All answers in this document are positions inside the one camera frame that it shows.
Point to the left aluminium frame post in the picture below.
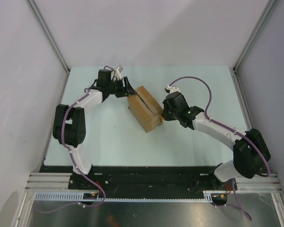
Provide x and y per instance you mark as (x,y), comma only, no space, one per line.
(47,33)

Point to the right aluminium frame post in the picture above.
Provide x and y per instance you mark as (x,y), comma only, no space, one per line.
(263,19)

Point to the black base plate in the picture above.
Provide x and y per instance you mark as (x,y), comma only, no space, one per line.
(150,182)

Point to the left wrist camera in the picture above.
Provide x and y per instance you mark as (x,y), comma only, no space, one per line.
(118,70)

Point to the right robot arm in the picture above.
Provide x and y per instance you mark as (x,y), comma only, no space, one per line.
(250,152)

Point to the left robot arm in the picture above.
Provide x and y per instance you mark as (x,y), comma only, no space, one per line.
(69,126)

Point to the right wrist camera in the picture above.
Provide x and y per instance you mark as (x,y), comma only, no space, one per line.
(171,89)

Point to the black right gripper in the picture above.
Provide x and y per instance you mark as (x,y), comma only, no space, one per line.
(166,117)

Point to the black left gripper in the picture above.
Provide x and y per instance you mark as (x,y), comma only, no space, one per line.
(128,90)

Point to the brown cardboard express box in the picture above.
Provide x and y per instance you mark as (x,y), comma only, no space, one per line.
(145,109)

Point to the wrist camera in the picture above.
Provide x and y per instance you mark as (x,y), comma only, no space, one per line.
(118,70)
(171,89)

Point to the aluminium frame post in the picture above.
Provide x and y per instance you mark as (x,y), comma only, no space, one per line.
(263,19)
(47,33)

